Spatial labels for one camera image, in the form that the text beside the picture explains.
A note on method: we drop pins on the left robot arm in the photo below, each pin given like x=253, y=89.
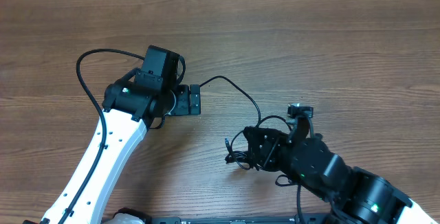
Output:
x=130, y=105

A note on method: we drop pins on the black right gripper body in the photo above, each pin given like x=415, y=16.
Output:
x=288, y=163

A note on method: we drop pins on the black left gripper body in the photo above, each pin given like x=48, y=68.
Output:
x=182, y=106

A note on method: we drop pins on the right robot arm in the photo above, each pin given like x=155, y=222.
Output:
x=355, y=195

